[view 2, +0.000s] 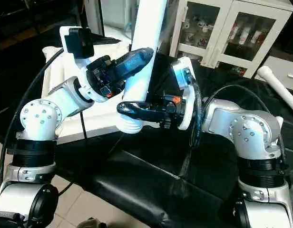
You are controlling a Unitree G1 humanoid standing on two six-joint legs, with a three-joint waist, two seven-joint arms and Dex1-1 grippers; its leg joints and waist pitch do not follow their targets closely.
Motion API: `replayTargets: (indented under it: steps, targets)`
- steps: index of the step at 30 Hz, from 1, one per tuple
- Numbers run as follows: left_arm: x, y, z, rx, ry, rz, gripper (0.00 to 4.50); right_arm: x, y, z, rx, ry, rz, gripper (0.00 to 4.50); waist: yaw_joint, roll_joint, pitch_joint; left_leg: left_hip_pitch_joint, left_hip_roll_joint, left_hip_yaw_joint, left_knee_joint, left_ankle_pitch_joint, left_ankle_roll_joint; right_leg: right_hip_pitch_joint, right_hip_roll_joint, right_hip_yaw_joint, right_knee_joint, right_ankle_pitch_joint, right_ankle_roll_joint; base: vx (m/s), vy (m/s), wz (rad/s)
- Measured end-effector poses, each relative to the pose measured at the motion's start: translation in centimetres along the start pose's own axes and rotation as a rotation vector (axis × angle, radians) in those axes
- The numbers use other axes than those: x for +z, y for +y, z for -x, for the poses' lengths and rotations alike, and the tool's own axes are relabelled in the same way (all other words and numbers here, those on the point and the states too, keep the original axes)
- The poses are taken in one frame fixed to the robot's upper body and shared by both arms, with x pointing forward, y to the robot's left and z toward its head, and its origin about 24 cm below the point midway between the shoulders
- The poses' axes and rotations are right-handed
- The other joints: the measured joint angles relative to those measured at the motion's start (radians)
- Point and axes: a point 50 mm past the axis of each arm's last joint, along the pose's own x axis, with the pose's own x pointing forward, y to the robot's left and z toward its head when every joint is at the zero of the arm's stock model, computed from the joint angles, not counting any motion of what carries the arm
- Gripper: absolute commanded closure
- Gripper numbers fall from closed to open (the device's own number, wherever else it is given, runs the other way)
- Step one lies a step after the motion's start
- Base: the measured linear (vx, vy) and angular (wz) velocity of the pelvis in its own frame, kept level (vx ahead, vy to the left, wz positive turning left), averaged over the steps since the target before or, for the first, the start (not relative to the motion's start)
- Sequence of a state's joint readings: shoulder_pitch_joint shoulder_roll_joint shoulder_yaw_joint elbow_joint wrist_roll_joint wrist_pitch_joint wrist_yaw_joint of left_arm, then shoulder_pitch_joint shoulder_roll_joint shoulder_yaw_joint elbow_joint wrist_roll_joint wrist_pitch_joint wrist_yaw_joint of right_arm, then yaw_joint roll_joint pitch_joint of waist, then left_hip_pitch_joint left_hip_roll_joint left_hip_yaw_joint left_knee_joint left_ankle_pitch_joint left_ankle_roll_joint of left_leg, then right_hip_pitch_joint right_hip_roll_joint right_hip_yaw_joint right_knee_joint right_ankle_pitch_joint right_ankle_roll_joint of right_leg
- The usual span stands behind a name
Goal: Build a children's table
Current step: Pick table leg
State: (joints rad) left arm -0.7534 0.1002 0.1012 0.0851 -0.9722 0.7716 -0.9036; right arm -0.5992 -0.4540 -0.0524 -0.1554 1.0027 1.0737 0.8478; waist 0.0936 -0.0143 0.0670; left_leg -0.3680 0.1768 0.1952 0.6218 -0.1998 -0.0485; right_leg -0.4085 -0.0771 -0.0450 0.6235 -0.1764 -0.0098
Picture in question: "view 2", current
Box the white plastic table top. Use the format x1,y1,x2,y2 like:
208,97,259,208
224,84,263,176
42,40,137,145

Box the white drawer unit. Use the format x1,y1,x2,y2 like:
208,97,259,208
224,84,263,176
265,55,293,93

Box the black work mat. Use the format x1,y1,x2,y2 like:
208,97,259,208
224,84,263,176
0,28,293,228

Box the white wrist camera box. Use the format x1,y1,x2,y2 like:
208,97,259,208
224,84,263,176
171,56,200,131
59,26,96,72

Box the white glass door cabinet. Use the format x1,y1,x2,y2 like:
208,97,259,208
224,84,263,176
170,0,292,79

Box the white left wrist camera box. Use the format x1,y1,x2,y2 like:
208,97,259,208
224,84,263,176
59,26,96,72

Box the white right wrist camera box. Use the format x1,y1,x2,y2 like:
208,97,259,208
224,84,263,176
171,56,200,131

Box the white plastic table leg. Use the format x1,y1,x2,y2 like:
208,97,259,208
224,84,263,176
257,66,293,117
116,0,168,134

